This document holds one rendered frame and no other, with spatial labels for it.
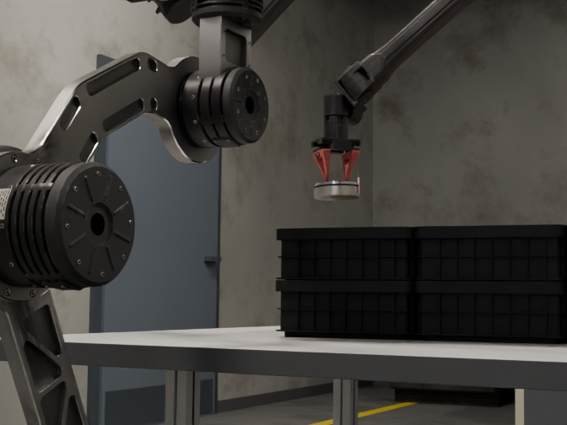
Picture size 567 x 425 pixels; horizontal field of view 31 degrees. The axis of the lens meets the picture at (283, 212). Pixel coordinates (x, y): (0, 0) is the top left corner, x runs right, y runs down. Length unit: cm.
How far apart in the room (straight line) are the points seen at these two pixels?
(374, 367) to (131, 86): 63
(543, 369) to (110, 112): 79
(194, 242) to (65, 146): 502
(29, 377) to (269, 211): 608
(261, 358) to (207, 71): 55
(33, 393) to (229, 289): 552
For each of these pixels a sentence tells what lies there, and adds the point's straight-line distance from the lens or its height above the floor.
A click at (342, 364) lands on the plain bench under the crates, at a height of 68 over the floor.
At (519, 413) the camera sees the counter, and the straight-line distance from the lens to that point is 634.
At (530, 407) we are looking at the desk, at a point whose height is 34.
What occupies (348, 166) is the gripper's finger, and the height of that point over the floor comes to 109.
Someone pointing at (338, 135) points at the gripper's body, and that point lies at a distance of 231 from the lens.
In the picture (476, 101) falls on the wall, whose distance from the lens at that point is 915.
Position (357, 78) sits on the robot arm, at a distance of 232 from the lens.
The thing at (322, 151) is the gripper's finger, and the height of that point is 111.
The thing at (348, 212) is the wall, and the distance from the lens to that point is 887.
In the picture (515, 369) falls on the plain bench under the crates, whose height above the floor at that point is 69.
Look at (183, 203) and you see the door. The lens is 649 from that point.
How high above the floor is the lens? 78
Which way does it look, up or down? 5 degrees up
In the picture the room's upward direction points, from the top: 1 degrees clockwise
